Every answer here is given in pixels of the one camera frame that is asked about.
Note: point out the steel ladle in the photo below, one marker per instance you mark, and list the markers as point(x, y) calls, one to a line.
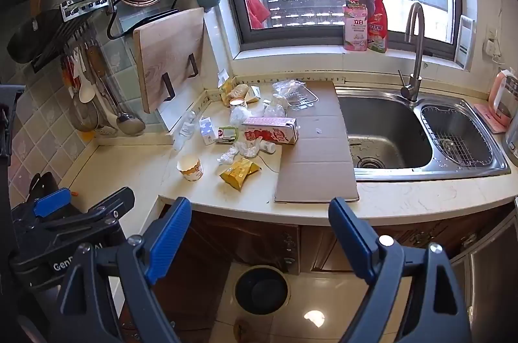
point(130, 124)

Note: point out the wooden cutting board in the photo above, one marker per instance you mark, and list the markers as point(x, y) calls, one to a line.
point(170, 55)

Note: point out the green edged wrapper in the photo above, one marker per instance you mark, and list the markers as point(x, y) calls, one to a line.
point(226, 134)

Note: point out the black frying pan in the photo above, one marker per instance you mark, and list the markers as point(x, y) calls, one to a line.
point(32, 39)

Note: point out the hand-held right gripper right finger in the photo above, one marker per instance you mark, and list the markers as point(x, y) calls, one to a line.
point(352, 241)

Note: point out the pink tray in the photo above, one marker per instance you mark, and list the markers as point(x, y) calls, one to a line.
point(485, 116)

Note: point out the steel faucet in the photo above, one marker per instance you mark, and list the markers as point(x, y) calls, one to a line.
point(412, 88)

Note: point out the small white blue carton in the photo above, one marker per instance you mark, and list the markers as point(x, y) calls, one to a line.
point(207, 130)

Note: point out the red spray bottle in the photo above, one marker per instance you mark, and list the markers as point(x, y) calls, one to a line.
point(377, 31)

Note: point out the steel double sink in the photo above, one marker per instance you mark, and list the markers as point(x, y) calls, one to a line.
point(384, 132)

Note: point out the clear plastic wrap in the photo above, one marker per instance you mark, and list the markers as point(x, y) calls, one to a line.
point(247, 149)

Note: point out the white orange tub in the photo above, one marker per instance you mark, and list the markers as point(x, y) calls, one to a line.
point(236, 102)

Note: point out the round waste bin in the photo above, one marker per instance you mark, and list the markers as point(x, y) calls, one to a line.
point(263, 294)

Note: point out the clear plastic bag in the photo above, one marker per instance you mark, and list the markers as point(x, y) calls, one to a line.
point(275, 109)

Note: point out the white plastic bag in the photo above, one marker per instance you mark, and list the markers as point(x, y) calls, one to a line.
point(239, 115)

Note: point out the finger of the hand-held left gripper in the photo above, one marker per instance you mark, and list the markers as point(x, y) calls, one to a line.
point(109, 205)
point(52, 201)

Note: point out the small white bottle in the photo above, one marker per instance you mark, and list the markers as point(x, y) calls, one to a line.
point(268, 146)

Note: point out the steel knife holder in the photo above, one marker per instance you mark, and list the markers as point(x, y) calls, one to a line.
point(85, 5)

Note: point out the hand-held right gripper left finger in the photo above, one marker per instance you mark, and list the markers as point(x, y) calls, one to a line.
point(170, 237)

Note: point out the black wall shelf with hooks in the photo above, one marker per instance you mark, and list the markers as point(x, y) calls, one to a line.
point(60, 43)

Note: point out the white orange paper cup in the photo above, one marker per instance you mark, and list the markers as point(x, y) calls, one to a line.
point(190, 171)

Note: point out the clear plastic wrappers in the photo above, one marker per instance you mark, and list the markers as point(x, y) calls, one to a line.
point(295, 94)

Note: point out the white card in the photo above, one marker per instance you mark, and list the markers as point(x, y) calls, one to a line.
point(222, 77)

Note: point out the cardboard sheet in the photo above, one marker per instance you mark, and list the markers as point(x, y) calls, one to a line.
point(319, 156)

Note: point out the pink milk carton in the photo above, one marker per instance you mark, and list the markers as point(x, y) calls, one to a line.
point(267, 132)

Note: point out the clear plastic bottle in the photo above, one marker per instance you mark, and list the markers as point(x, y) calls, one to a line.
point(185, 130)

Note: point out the red cloth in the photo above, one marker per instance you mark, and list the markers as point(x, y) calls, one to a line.
point(257, 11)

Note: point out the steel appliance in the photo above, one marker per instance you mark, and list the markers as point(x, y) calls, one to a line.
point(513, 142)

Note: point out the white wall outlet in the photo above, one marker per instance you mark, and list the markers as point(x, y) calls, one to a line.
point(491, 45)

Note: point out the white rice spoon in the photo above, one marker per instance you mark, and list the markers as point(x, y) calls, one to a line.
point(86, 92)

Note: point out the pink dish soap bottle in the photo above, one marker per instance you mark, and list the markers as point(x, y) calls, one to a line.
point(355, 27)

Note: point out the yellow snack packet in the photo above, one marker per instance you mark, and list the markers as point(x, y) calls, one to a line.
point(238, 173)

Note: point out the pink electric kettle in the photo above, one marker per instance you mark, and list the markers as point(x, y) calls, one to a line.
point(499, 92)

